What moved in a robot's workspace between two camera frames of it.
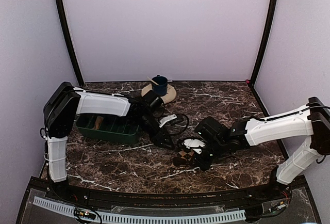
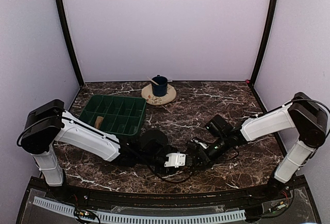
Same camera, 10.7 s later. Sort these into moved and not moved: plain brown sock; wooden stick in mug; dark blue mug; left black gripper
Moved: left black gripper
Not moved: plain brown sock; wooden stick in mug; dark blue mug
